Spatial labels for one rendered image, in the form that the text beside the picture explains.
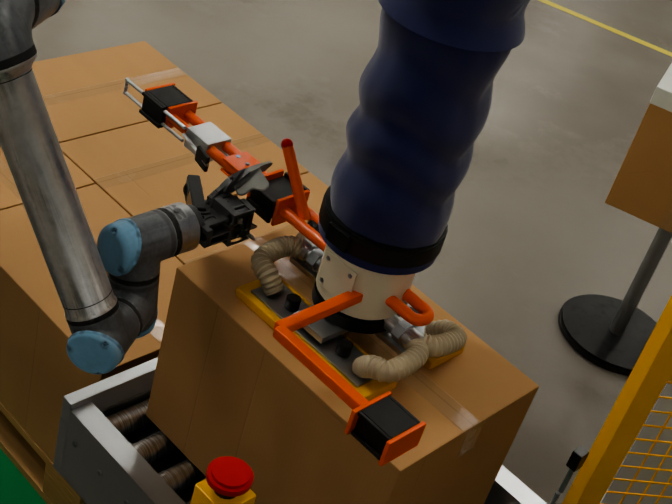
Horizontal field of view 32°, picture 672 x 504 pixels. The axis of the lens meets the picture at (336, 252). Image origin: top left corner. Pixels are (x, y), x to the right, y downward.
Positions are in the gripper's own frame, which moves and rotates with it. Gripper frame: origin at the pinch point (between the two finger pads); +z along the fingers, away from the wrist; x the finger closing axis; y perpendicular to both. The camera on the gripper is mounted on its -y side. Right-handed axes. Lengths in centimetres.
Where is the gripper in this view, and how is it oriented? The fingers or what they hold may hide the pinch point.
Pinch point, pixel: (262, 192)
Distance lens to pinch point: 226.5
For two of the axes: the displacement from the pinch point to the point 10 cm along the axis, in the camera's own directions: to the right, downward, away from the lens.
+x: 2.4, -7.8, -5.7
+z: 7.0, -2.7, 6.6
